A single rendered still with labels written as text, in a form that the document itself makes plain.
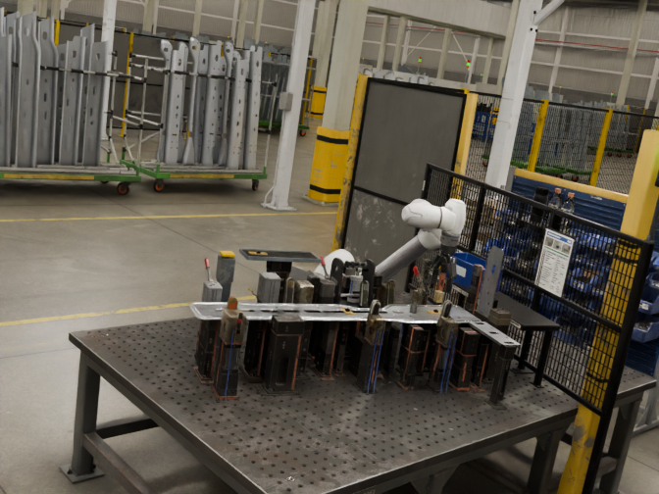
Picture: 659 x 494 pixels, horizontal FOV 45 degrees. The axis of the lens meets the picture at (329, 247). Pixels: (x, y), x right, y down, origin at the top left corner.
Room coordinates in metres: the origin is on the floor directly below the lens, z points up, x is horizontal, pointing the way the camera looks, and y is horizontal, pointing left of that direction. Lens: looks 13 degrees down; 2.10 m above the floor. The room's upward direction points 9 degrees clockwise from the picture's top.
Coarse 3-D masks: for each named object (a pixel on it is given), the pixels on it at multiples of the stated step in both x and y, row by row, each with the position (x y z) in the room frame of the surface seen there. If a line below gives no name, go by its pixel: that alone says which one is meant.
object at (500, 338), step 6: (474, 324) 3.53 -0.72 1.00; (480, 324) 3.54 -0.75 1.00; (486, 324) 3.56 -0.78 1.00; (480, 330) 3.46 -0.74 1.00; (486, 330) 3.47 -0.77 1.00; (492, 330) 3.48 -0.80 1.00; (498, 330) 3.49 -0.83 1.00; (486, 336) 3.41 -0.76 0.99; (492, 336) 3.39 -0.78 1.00; (498, 336) 3.41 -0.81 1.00; (504, 336) 3.42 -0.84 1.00; (498, 342) 3.33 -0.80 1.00; (504, 342) 3.34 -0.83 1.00; (516, 342) 3.36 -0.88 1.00
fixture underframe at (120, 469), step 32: (96, 384) 3.41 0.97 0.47; (96, 416) 3.42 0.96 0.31; (96, 448) 3.27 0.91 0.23; (192, 448) 2.71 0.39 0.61; (544, 448) 3.44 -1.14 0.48; (128, 480) 3.05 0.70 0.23; (224, 480) 2.56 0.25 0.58; (416, 480) 2.81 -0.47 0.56; (512, 480) 3.56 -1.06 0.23; (544, 480) 3.45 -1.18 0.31; (608, 480) 3.99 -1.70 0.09
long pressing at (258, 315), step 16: (192, 304) 3.21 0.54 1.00; (208, 304) 3.24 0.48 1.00; (224, 304) 3.27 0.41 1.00; (240, 304) 3.30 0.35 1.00; (256, 304) 3.33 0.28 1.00; (272, 304) 3.37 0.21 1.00; (288, 304) 3.40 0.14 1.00; (304, 304) 3.43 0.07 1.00; (320, 304) 3.47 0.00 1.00; (336, 304) 3.51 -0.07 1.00; (208, 320) 3.07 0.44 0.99; (256, 320) 3.16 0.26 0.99; (304, 320) 3.25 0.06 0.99; (320, 320) 3.28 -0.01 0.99; (336, 320) 3.31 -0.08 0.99; (352, 320) 3.34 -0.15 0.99; (400, 320) 3.44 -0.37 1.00; (416, 320) 3.47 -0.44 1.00; (432, 320) 3.50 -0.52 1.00; (464, 320) 3.58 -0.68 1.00; (480, 320) 3.63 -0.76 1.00
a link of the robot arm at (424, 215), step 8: (408, 208) 3.57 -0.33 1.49; (416, 208) 3.56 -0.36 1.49; (424, 208) 3.56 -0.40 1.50; (432, 208) 3.58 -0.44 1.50; (408, 216) 3.55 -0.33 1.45; (416, 216) 3.55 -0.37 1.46; (424, 216) 3.55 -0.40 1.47; (432, 216) 3.55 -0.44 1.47; (440, 216) 3.57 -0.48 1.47; (416, 224) 3.56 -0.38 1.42; (424, 224) 3.56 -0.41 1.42; (432, 224) 3.56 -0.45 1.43
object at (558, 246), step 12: (552, 228) 3.82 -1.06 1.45; (552, 240) 3.80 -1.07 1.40; (564, 240) 3.73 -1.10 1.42; (540, 252) 3.86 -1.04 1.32; (552, 252) 3.79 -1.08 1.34; (564, 252) 3.71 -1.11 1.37; (552, 264) 3.77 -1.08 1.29; (564, 264) 3.70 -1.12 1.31; (540, 276) 3.83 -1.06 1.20; (552, 276) 3.75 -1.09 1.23; (564, 276) 3.68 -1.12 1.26; (540, 288) 3.81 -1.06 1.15; (552, 288) 3.73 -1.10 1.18; (564, 288) 3.66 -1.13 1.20
